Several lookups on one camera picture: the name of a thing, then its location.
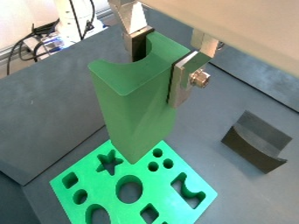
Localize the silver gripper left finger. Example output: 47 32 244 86
108 0 155 61

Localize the green shape sorter board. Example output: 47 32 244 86
51 142 218 224

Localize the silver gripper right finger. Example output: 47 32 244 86
168 29 219 109

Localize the grey raised platform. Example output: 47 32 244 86
0 25 130 186

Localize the black cable bundle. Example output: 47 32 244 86
4 17 63 76

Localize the dark grey arch block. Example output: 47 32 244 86
220 110 292 173

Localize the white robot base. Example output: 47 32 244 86
54 0 106 45

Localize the green arch block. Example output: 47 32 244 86
88 31 190 164

